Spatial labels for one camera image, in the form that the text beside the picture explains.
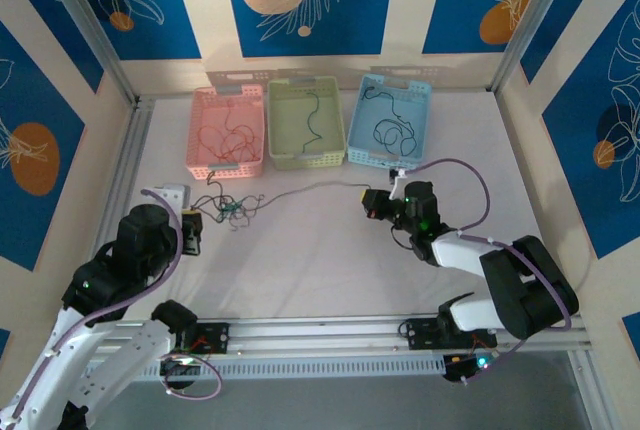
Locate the green plastic basket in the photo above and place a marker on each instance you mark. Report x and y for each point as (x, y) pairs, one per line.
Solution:
(287, 120)

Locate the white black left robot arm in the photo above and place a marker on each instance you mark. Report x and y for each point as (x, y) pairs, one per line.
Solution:
(115, 350)

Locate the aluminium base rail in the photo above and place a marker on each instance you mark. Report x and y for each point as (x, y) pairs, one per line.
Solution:
(320, 332)

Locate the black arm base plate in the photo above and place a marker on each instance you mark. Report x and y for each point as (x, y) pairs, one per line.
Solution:
(417, 335)
(217, 337)

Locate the blue plastic basket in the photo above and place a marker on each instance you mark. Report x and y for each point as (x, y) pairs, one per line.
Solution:
(360, 130)

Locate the black electronics box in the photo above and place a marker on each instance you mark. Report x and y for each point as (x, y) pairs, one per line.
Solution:
(180, 372)
(462, 370)

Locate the pink plastic basket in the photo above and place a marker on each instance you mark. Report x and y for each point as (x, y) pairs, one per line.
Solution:
(205, 110)

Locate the aluminium side rail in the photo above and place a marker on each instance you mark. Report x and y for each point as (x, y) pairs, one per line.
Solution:
(585, 385)
(135, 125)

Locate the aluminium frame post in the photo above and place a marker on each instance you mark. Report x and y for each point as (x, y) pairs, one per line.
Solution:
(86, 15)
(538, 15)

